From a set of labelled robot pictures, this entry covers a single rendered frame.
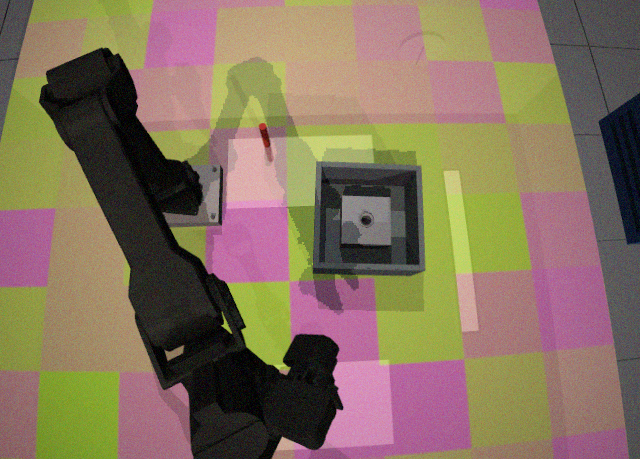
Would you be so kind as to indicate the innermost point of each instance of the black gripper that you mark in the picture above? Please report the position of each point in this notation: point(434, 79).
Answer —
point(303, 349)

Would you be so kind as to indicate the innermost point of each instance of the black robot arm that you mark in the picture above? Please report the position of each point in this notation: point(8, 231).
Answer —
point(92, 102)

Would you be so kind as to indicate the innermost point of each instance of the red peg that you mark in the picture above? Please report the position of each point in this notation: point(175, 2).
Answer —
point(264, 133)

